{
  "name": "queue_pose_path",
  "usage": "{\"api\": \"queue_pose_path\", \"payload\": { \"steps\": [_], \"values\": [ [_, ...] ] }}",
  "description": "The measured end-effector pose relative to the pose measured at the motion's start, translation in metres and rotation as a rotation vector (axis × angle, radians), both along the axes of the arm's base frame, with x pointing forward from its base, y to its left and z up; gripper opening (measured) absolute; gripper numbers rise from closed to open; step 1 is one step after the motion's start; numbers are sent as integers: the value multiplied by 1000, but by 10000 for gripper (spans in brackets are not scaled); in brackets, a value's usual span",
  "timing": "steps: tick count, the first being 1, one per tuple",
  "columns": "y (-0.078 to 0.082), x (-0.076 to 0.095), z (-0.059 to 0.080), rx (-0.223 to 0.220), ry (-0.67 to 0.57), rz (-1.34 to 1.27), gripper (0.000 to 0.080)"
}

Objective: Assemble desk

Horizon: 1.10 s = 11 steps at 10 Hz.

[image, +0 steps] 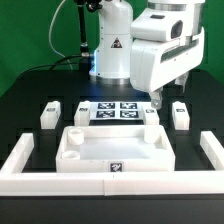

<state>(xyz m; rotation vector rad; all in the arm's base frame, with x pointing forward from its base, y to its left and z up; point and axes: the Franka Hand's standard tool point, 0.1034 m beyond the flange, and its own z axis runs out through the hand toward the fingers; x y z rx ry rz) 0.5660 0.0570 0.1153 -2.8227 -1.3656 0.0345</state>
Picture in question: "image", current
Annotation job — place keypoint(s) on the fiducial marker sheet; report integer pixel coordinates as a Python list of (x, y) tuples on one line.
[(115, 111)]

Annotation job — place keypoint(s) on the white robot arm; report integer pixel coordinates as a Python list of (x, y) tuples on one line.
[(161, 21)]

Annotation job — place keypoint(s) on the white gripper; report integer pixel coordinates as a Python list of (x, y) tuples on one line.
[(154, 64)]

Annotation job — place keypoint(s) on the white desk top tray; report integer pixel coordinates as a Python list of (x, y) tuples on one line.
[(119, 148)]

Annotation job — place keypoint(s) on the white U-shaped fence frame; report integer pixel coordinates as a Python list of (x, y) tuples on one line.
[(15, 182)]

